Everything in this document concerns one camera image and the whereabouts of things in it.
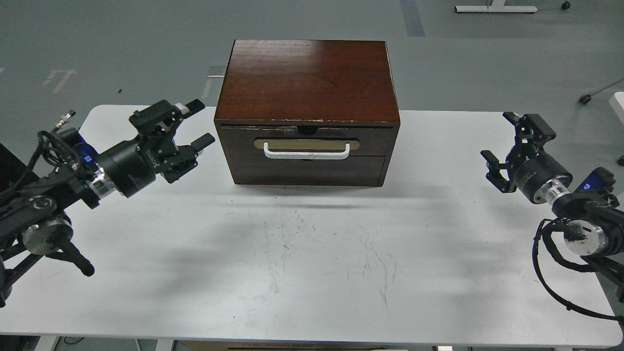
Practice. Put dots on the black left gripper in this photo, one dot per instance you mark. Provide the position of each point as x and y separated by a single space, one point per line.
131 165

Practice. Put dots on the black caster wheel leg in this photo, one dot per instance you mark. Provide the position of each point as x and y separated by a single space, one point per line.
586 97

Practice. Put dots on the dark wooden drawer cabinet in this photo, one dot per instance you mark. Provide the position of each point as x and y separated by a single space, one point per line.
308 84

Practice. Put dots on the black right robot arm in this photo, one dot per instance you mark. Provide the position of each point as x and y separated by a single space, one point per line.
588 227

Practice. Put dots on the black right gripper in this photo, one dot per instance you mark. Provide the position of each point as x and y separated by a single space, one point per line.
529 168

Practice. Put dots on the white table base background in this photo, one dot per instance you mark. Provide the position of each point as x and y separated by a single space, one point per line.
496 6

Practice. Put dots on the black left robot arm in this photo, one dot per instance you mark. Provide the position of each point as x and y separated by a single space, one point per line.
65 169

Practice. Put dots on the wooden drawer with white handle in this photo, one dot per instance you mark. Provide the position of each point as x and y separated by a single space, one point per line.
360 141

